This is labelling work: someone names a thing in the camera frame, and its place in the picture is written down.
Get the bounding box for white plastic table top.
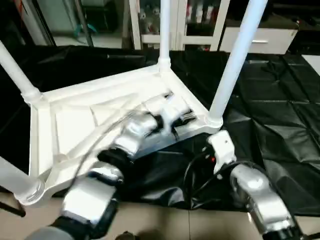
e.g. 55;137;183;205
27;64;224;208

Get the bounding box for black work mat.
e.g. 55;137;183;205
0;45;320;217

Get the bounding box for white glass-door cabinet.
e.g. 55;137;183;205
128;0;231;52

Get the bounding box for white drawer unit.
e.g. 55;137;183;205
219;26;300;55

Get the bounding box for blue floor stand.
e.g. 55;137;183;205
74;22;99;39

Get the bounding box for white flat board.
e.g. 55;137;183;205
300;54;320;77

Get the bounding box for black metal stand leg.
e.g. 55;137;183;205
0;187;27;218

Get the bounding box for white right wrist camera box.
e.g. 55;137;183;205
207;130;237;176

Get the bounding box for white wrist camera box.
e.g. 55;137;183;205
158;94;194;135
207;130;237;176

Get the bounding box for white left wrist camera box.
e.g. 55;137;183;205
158;94;194;135

